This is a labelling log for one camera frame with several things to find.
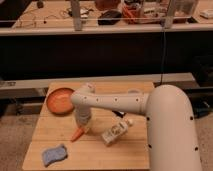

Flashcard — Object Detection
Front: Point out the blue sponge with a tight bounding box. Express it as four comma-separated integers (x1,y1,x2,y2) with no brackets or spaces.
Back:
42,144,68,167

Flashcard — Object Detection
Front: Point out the black and white marker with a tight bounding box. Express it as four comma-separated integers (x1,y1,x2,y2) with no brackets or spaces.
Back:
112,111,126,118

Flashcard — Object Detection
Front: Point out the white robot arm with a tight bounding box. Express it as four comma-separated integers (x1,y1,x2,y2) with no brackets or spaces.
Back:
71,84,202,171

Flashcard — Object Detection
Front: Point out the grey metal post right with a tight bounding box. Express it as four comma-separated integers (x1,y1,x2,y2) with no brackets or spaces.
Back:
164,0,176,29

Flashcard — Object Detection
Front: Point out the orange tool on bench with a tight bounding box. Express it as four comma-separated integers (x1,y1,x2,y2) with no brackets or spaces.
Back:
122,3,144,24

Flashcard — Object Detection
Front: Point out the white bottle with label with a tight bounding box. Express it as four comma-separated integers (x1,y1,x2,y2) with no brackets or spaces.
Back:
101,119,134,146

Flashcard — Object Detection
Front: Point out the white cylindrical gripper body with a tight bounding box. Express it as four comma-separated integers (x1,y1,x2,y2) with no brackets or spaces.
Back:
75,106,92,127

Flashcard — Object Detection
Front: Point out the black hanging cable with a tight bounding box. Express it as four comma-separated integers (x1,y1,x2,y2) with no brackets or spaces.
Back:
159,26,167,85

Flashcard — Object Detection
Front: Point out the grey metal post left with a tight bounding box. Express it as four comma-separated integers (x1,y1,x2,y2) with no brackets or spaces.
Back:
70,0,82,31

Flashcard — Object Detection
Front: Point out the grey metal post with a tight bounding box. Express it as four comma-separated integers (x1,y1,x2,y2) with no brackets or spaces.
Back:
70,0,82,31
164,0,176,29

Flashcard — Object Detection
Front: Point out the orange bowl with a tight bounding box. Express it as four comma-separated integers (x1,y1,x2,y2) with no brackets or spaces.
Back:
46,88,74,115

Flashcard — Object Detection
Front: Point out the orange pepper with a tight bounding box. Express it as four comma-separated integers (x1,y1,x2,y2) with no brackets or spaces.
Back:
71,128,84,142

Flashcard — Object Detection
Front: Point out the black computer mouse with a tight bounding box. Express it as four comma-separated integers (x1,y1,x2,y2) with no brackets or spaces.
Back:
98,10,122,25

